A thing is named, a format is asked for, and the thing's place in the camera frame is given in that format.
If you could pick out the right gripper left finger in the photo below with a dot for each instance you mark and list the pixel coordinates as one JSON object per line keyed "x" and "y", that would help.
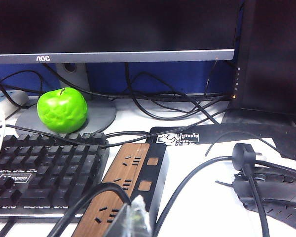
{"x": 122, "y": 224}

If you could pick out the grey monitor stand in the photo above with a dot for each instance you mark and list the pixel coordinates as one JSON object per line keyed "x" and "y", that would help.
{"x": 101, "y": 116}

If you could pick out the white power strip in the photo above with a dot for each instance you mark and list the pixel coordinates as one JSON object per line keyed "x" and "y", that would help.
{"x": 12, "y": 101}

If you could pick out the black AOC computer monitor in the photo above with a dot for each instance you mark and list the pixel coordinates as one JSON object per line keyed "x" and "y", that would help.
{"x": 113, "y": 24}

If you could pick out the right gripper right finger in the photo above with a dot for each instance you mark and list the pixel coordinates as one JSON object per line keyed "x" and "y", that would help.
{"x": 140, "y": 217}

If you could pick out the black slotted plastic device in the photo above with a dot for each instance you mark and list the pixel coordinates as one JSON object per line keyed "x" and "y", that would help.
{"x": 273, "y": 192}

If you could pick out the green apple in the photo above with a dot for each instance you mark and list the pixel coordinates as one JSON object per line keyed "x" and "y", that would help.
{"x": 61, "y": 111}

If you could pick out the black desk mat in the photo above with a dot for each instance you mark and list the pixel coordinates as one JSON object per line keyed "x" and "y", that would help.
{"x": 212, "y": 130}

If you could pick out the wood-top black power strip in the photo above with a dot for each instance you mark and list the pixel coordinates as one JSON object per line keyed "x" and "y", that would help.
{"x": 128, "y": 168}

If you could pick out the black mechanical keyboard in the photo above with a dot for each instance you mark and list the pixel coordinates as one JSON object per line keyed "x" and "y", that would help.
{"x": 51, "y": 172}

